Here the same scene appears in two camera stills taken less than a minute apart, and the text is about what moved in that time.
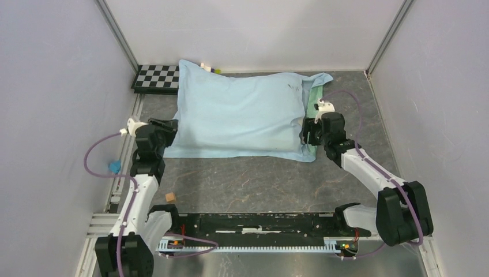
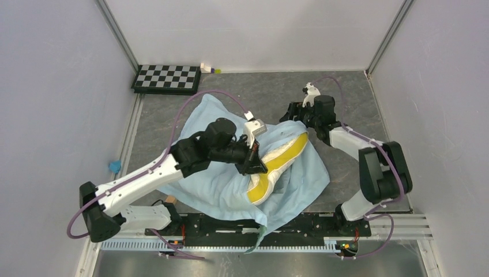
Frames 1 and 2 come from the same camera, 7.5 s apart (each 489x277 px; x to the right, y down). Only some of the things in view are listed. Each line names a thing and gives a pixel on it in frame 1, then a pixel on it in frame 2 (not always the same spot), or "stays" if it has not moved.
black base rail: [312, 228] stays
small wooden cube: [170, 197] stays
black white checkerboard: [156, 79] stays
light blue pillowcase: [224, 114] → [219, 190]
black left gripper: [169, 127] → [252, 162]
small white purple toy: [209, 69] stays
